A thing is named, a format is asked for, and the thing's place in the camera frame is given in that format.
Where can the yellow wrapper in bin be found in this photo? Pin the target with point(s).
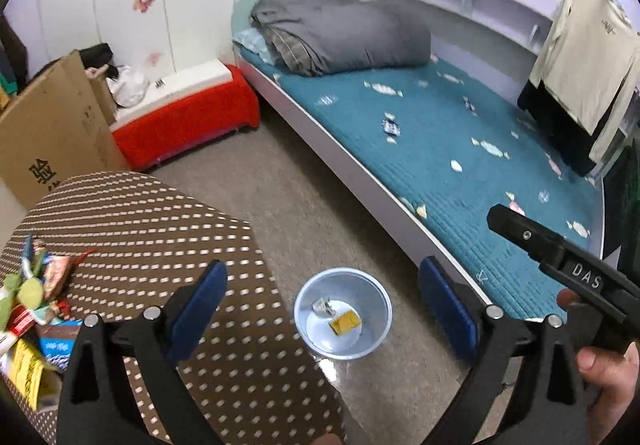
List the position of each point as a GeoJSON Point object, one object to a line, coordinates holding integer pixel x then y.
{"type": "Point", "coordinates": [345, 323]}

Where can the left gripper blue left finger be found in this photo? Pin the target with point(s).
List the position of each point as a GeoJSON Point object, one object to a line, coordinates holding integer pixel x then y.
{"type": "Point", "coordinates": [97, 405]}

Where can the brown polka dot tablecloth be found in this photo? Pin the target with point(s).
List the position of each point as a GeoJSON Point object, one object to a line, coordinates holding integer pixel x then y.
{"type": "Point", "coordinates": [251, 376]}

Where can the grey folded quilt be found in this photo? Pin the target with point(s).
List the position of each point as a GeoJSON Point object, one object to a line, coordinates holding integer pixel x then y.
{"type": "Point", "coordinates": [314, 38]}

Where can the pink red snack wrapper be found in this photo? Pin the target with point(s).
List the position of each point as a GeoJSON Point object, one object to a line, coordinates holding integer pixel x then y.
{"type": "Point", "coordinates": [58, 270]}

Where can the red covered bench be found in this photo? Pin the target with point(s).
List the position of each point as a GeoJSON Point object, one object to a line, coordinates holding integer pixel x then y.
{"type": "Point", "coordinates": [184, 110]}

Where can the white plastic bag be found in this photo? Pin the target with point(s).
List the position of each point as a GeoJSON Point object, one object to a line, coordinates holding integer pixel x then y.
{"type": "Point", "coordinates": [129, 87]}

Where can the person's right hand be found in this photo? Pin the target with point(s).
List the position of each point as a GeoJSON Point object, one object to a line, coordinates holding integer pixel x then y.
{"type": "Point", "coordinates": [616, 375]}

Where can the yellow paper package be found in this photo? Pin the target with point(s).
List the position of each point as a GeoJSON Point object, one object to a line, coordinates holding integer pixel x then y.
{"type": "Point", "coordinates": [33, 377]}

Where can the green plush leaf toy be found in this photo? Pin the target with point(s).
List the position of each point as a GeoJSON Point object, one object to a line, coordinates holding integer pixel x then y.
{"type": "Point", "coordinates": [25, 288]}

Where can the teal quilted bed mattress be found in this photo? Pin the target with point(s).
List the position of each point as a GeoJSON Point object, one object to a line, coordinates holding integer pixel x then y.
{"type": "Point", "coordinates": [448, 148]}

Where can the black hanging garment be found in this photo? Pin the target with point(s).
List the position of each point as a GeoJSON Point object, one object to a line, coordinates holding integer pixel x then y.
{"type": "Point", "coordinates": [564, 134]}

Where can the large cardboard box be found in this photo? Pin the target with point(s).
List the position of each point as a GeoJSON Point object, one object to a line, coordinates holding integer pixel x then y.
{"type": "Point", "coordinates": [54, 130]}

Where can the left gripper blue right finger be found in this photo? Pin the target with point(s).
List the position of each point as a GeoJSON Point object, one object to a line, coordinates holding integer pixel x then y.
{"type": "Point", "coordinates": [548, 402]}

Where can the light blue trash bin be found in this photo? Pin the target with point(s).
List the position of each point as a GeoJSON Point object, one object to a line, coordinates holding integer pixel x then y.
{"type": "Point", "coordinates": [332, 293]}

